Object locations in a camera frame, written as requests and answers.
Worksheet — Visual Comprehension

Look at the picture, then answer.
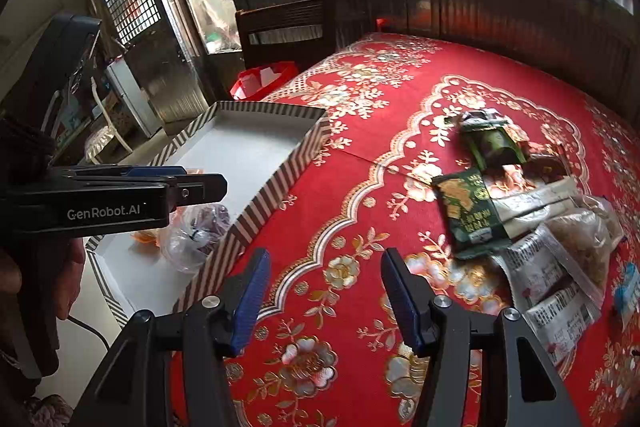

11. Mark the person's left hand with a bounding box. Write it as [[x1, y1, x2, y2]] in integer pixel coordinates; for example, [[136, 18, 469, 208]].
[[52, 237, 87, 322]]

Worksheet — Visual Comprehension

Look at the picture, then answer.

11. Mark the white box appliance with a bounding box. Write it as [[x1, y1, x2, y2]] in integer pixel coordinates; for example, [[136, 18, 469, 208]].
[[102, 59, 163, 138]]

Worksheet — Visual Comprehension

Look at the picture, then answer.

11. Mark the dark wooden chair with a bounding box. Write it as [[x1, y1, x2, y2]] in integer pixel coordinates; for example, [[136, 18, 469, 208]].
[[234, 0, 340, 72]]

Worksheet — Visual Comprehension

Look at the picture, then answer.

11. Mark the brown snack packet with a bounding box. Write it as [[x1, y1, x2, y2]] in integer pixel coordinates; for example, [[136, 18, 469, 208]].
[[527, 152, 568, 180]]

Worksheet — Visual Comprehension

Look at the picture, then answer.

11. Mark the striped cardboard box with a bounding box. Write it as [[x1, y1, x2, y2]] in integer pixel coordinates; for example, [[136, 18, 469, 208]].
[[85, 101, 332, 328]]

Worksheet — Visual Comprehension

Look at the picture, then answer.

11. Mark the clear plastic snack bag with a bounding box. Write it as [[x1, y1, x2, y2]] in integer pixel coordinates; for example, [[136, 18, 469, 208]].
[[160, 203, 233, 273]]

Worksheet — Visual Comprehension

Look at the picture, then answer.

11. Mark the white labelled clear packet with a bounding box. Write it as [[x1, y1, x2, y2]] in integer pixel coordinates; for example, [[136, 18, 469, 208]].
[[522, 292, 603, 368], [492, 227, 581, 308]]

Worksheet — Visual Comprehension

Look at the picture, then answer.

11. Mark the green snack packet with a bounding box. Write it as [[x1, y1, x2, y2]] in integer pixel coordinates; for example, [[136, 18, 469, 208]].
[[457, 109, 528, 170]]

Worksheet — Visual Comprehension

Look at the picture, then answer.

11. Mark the small blue snack packet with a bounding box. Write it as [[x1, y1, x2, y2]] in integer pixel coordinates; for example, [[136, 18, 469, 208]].
[[614, 263, 640, 323]]

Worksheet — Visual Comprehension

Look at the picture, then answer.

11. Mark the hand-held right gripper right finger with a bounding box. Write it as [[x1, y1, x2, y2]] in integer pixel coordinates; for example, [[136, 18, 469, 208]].
[[380, 248, 581, 427]]

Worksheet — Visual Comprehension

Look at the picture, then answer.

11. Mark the beige stick packet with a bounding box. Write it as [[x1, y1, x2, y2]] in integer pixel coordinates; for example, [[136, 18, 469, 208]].
[[500, 202, 581, 239], [500, 179, 572, 219]]

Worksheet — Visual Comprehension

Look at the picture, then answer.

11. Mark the red floral tablecloth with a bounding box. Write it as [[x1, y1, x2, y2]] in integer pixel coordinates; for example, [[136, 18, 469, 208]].
[[170, 32, 640, 427]]

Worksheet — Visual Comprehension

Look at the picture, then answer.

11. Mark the black cable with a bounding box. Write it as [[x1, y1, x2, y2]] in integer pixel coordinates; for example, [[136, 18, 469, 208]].
[[67, 314, 112, 350]]

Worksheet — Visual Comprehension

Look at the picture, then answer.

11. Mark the clear bag of nuts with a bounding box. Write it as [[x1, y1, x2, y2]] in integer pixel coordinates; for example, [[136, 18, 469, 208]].
[[542, 194, 626, 303]]

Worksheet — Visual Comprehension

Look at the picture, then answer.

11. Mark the black appliance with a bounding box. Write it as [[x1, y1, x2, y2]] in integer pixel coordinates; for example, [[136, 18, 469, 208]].
[[0, 14, 103, 168]]

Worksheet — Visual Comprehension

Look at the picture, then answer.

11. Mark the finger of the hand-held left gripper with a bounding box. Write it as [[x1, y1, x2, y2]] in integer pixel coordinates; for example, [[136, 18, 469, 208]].
[[162, 173, 229, 212], [50, 163, 190, 182]]

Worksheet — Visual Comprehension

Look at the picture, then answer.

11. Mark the white cable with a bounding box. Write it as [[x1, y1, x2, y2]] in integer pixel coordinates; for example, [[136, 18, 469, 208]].
[[90, 77, 135, 154]]

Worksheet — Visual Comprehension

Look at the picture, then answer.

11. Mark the dark green cracker packet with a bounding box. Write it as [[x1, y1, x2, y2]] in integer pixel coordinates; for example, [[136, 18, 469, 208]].
[[431, 167, 511, 260]]

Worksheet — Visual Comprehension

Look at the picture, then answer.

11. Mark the red gift bag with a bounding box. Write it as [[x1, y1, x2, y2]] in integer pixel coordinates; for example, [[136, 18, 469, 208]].
[[230, 62, 301, 102]]

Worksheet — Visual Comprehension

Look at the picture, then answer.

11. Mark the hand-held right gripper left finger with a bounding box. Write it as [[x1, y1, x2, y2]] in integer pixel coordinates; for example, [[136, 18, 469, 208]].
[[70, 248, 273, 427]]

